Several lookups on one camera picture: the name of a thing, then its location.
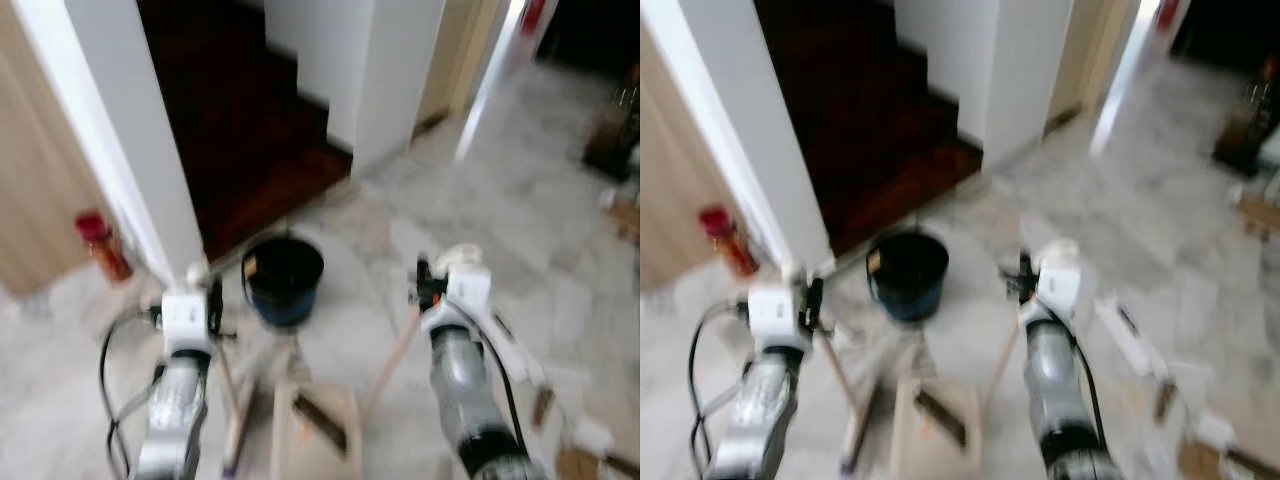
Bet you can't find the wooden handled broom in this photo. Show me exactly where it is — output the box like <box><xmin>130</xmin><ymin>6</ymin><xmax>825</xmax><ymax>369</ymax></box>
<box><xmin>782</xmin><ymin>260</ymin><xmax>885</xmax><ymax>473</ymax></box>
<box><xmin>187</xmin><ymin>263</ymin><xmax>263</xmax><ymax>477</ymax></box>

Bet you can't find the beige long handled dustpan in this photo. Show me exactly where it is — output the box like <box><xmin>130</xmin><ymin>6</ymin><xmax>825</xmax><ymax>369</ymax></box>
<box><xmin>889</xmin><ymin>312</ymin><xmax>1023</xmax><ymax>480</ymax></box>
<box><xmin>269</xmin><ymin>306</ymin><xmax>425</xmax><ymax>480</ymax></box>

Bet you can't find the black round bucket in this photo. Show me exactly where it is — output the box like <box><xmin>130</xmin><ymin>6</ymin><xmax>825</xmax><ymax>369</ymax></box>
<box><xmin>866</xmin><ymin>229</ymin><xmax>950</xmax><ymax>324</ymax></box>
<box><xmin>241</xmin><ymin>236</ymin><xmax>327</xmax><ymax>330</ymax></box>

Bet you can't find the red capped spray can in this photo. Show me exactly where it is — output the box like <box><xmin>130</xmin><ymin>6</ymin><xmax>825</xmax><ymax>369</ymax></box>
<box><xmin>697</xmin><ymin>204</ymin><xmax>758</xmax><ymax>280</ymax></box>
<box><xmin>74</xmin><ymin>209</ymin><xmax>133</xmax><ymax>284</ymax></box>

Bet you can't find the white flat carton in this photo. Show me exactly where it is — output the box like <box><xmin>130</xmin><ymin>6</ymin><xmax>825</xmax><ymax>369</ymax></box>
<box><xmin>1093</xmin><ymin>298</ymin><xmax>1168</xmax><ymax>379</ymax></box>
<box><xmin>488</xmin><ymin>312</ymin><xmax>549</xmax><ymax>389</ymax></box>

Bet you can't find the light wooden cabinet panel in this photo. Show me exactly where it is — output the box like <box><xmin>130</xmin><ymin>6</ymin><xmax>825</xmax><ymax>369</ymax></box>
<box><xmin>0</xmin><ymin>0</ymin><xmax>103</xmax><ymax>298</ymax></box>
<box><xmin>640</xmin><ymin>20</ymin><xmax>738</xmax><ymax>293</ymax></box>

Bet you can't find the dark wooden staircase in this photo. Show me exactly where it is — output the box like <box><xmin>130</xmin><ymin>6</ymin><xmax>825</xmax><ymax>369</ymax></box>
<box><xmin>135</xmin><ymin>0</ymin><xmax>353</xmax><ymax>263</ymax></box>
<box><xmin>753</xmin><ymin>0</ymin><xmax>987</xmax><ymax>259</ymax></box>

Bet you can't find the white door edge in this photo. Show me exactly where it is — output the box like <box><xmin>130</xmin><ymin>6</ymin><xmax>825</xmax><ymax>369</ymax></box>
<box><xmin>1088</xmin><ymin>0</ymin><xmax>1169</xmax><ymax>158</ymax></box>
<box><xmin>454</xmin><ymin>0</ymin><xmax>533</xmax><ymax>164</ymax></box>

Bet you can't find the crumpled white paper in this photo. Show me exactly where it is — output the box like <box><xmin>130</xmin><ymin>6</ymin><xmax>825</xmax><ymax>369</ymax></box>
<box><xmin>1192</xmin><ymin>410</ymin><xmax>1241</xmax><ymax>453</ymax></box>
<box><xmin>568</xmin><ymin>418</ymin><xmax>617</xmax><ymax>463</ymax></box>

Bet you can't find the dark wooden furniture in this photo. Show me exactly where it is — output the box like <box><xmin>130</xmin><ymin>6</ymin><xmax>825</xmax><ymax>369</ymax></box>
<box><xmin>1212</xmin><ymin>55</ymin><xmax>1280</xmax><ymax>179</ymax></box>
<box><xmin>583</xmin><ymin>65</ymin><xmax>641</xmax><ymax>184</ymax></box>

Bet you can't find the brown cardboard piece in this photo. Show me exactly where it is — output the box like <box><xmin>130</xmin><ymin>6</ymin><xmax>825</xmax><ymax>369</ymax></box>
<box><xmin>553</xmin><ymin>445</ymin><xmax>641</xmax><ymax>480</ymax></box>
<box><xmin>1178</xmin><ymin>440</ymin><xmax>1280</xmax><ymax>480</ymax></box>

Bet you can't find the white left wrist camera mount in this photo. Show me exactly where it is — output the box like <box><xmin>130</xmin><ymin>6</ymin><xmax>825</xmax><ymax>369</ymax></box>
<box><xmin>747</xmin><ymin>285</ymin><xmax>810</xmax><ymax>351</ymax></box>
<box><xmin>160</xmin><ymin>291</ymin><xmax>212</xmax><ymax>352</ymax></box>

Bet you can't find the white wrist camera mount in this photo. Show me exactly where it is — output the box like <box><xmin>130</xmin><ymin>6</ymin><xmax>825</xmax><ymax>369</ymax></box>
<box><xmin>1034</xmin><ymin>239</ymin><xmax>1088</xmax><ymax>317</ymax></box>
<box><xmin>747</xmin><ymin>285</ymin><xmax>810</xmax><ymax>351</ymax></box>
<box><xmin>438</xmin><ymin>244</ymin><xmax>494</xmax><ymax>323</ymax></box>
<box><xmin>160</xmin><ymin>291</ymin><xmax>212</xmax><ymax>352</ymax></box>

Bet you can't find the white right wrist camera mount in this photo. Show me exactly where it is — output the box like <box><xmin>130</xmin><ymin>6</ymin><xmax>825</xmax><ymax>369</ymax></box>
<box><xmin>438</xmin><ymin>244</ymin><xmax>494</xmax><ymax>323</ymax></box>
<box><xmin>1034</xmin><ymin>239</ymin><xmax>1088</xmax><ymax>317</ymax></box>

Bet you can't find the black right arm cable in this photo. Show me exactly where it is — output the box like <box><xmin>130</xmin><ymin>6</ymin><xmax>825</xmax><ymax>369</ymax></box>
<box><xmin>1050</xmin><ymin>305</ymin><xmax>1107</xmax><ymax>451</ymax></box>
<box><xmin>462</xmin><ymin>305</ymin><xmax>529</xmax><ymax>456</ymax></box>

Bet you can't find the wooden door frame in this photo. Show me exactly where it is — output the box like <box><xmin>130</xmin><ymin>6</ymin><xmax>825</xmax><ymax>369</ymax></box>
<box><xmin>1044</xmin><ymin>0</ymin><xmax>1133</xmax><ymax>138</ymax></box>
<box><xmin>414</xmin><ymin>0</ymin><xmax>503</xmax><ymax>138</ymax></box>

